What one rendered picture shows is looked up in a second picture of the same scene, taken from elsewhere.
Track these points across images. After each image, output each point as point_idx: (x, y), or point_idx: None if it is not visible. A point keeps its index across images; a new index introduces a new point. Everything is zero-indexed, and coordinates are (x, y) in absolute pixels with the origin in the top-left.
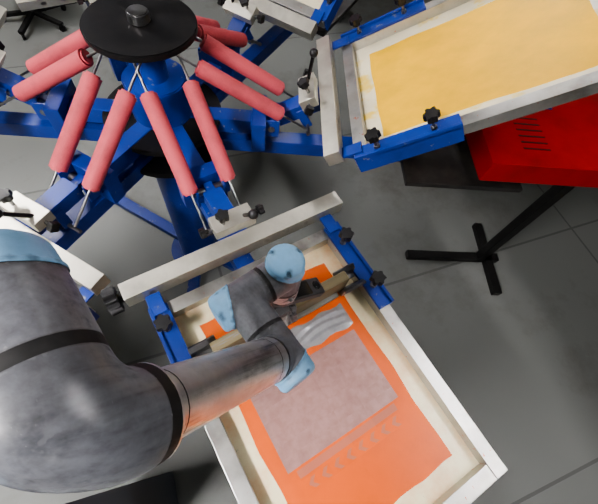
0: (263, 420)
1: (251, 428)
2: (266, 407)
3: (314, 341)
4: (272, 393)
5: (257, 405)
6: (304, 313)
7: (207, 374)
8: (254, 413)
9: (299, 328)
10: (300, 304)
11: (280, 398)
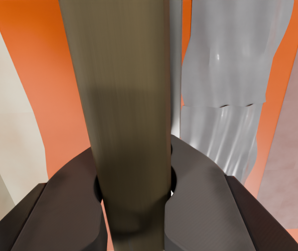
0: None
1: None
2: None
3: (271, 39)
4: (288, 196)
5: (282, 224)
6: (173, 35)
7: None
8: (289, 232)
9: (196, 65)
10: (160, 99)
11: None
